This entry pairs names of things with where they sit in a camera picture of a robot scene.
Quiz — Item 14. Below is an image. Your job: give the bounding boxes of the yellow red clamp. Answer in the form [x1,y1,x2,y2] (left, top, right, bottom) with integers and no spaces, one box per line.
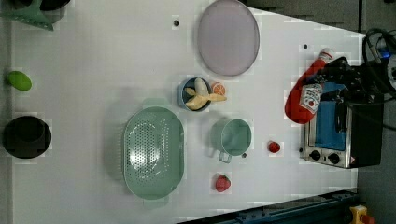
[349,205,375,224]

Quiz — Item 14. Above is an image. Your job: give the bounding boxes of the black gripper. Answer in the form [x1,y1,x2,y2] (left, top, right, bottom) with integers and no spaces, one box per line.
[316,57,389,105]

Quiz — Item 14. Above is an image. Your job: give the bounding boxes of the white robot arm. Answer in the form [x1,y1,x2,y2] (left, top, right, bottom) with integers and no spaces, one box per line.
[306,56,395,105]

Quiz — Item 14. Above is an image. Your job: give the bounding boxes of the black cup with green funnel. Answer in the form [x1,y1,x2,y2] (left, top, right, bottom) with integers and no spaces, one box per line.
[1,0,71,31]

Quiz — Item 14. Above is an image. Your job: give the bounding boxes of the green oval strainer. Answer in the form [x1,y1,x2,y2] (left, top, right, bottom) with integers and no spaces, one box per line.
[122,98,185,209]

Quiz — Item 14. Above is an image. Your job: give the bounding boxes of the blue bowl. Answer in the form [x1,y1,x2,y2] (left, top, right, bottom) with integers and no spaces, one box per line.
[177,77,212,112]

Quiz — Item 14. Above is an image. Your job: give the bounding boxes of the lilac round plate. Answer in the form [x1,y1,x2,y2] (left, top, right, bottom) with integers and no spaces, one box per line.
[197,0,260,77]

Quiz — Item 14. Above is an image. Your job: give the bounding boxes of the peeled toy banana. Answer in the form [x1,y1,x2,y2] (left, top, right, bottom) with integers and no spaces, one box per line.
[184,78,227,111]

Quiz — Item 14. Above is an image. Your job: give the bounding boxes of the small red strawberry toy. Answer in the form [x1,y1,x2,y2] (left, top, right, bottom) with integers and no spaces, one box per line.
[268,142,280,153]

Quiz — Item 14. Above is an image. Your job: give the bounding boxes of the blue metal frame rail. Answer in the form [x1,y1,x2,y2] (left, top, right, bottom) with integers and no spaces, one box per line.
[179,190,360,224]

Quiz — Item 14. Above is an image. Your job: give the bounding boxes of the red plush ketchup bottle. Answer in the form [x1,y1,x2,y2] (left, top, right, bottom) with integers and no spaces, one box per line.
[284,48,333,124]

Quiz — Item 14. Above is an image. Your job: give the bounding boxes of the orange slice toy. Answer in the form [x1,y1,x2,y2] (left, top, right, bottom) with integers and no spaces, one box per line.
[211,82,226,95]

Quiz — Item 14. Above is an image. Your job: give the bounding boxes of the green cup with handle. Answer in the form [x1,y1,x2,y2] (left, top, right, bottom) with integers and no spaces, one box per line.
[210,119,252,163]

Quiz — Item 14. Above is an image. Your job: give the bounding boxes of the large red strawberry toy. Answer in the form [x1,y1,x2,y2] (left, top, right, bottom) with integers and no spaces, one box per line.
[215,175,231,192]

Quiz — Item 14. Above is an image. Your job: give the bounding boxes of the silver toaster oven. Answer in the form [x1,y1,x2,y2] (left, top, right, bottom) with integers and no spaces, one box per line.
[303,101,384,169]

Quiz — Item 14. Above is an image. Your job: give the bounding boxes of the green marker pen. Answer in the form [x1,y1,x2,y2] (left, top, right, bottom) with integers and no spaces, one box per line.
[7,71,33,91]

